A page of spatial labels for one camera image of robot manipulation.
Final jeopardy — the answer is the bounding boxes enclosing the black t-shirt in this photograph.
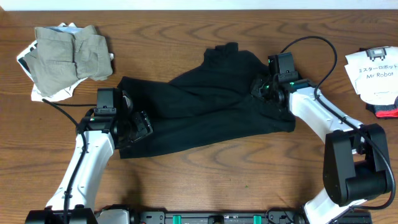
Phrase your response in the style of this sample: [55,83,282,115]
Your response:
[118,42,295,159]

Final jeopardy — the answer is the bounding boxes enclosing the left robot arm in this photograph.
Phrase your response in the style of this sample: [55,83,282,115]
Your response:
[25,88,153,224]

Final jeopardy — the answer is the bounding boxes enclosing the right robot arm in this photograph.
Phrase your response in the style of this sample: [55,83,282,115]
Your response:
[251,72,396,223]

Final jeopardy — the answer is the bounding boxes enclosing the khaki folded shirt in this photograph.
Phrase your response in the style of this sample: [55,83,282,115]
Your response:
[24,25,114,98]

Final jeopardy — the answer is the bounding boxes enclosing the white printed garment under khaki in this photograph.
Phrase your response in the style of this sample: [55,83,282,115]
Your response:
[16,22,115,103]

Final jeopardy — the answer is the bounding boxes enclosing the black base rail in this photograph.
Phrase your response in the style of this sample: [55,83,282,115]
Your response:
[130,208,373,224]

